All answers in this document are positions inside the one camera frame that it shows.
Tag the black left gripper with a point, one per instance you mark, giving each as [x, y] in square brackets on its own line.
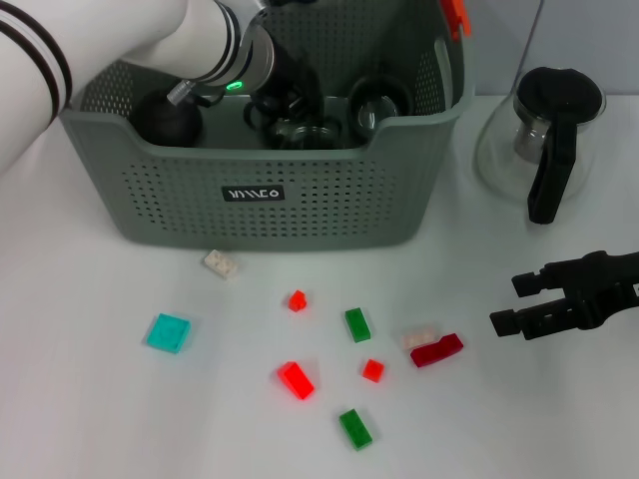
[294, 85]

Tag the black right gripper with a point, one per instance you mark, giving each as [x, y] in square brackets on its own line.
[609, 289]

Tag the dark red toy brick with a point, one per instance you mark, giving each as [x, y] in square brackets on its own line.
[434, 353]

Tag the grey perforated storage bin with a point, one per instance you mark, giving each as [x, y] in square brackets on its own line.
[324, 199]

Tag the translucent white toy brick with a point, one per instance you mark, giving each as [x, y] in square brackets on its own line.
[419, 338]

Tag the glass teapot black lid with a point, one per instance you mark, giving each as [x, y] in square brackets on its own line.
[549, 174]

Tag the black clay teapot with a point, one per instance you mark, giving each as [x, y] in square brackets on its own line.
[167, 125]

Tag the small red square brick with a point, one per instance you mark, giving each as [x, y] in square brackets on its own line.
[373, 370]

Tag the green toy brick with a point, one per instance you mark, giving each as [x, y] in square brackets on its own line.
[355, 430]
[358, 325]

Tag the small red cube brick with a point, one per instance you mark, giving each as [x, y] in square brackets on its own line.
[297, 301]

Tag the bright red long brick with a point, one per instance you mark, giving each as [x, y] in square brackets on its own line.
[297, 380]

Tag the cyan flat toy brick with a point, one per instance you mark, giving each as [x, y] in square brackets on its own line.
[169, 333]

